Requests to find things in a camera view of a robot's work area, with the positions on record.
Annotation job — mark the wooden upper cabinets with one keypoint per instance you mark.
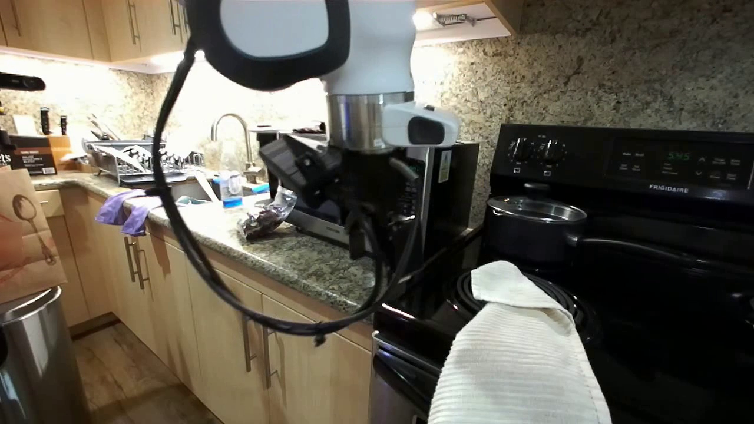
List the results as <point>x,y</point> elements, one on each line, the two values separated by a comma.
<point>96,29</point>

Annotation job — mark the wooden cabinets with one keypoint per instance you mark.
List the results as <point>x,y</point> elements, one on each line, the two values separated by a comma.
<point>242,371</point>
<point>96,29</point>

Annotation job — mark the dish drying rack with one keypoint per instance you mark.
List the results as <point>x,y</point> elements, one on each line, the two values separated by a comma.
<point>131,160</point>

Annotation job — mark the stainless steel trash can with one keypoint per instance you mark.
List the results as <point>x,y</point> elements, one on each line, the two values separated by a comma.
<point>39,373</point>

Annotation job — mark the black electric stove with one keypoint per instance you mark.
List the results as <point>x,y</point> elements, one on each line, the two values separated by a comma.
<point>670,341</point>

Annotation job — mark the wooden lower cabinets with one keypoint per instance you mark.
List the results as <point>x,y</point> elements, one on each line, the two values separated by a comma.
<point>242,371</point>

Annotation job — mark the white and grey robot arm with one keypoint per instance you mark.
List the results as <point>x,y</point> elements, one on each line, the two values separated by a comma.
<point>360,49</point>

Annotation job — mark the chrome kitchen faucet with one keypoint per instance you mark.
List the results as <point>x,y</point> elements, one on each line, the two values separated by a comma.
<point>235,152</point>

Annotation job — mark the purple cloth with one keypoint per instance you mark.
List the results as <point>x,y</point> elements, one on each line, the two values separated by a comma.
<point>129,209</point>

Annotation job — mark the white ribbed towel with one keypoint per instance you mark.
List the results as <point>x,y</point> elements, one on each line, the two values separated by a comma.
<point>518,361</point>

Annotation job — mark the clear water bottle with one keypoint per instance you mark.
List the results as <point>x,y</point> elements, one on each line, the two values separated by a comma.
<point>232,189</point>

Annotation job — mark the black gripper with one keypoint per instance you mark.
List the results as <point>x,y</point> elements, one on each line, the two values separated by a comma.
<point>357,194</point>

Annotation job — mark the black cooking pot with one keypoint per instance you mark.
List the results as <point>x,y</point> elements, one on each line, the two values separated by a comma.
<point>546,234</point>

